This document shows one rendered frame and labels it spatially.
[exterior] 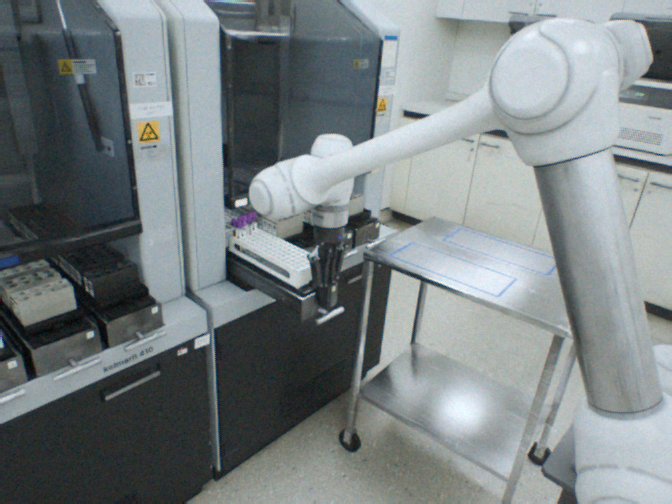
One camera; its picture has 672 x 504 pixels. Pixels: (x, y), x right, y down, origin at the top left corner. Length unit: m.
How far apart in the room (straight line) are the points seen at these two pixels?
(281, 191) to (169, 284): 0.52
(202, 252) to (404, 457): 1.10
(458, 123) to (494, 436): 1.11
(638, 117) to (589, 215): 2.51
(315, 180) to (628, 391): 0.62
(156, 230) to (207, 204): 0.15
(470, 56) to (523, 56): 3.61
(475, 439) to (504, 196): 2.10
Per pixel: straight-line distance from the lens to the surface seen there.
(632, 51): 0.85
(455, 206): 3.70
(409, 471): 1.97
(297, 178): 0.98
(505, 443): 1.76
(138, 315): 1.26
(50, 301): 1.24
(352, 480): 1.91
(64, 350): 1.22
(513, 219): 3.52
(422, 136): 0.95
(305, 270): 1.28
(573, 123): 0.69
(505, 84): 0.67
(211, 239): 1.40
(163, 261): 1.34
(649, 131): 3.21
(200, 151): 1.31
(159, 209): 1.28
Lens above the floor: 1.46
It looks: 25 degrees down
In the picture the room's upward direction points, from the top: 4 degrees clockwise
